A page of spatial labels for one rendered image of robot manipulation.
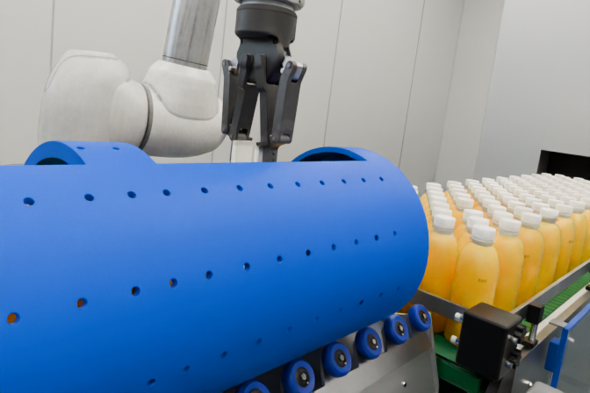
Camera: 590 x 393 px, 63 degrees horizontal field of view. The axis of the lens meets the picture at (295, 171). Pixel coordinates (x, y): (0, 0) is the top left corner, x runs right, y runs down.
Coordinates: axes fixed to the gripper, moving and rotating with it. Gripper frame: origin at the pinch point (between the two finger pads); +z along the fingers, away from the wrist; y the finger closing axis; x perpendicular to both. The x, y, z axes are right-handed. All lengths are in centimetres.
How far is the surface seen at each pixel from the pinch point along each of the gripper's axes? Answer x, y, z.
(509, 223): 54, 15, 9
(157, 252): -20.8, 13.1, 3.9
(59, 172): -26.4, 7.3, -1.7
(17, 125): 51, -263, 20
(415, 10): 398, -220, -118
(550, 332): 64, 23, 31
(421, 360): 30.7, 12.6, 30.5
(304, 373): 2.0, 11.1, 23.3
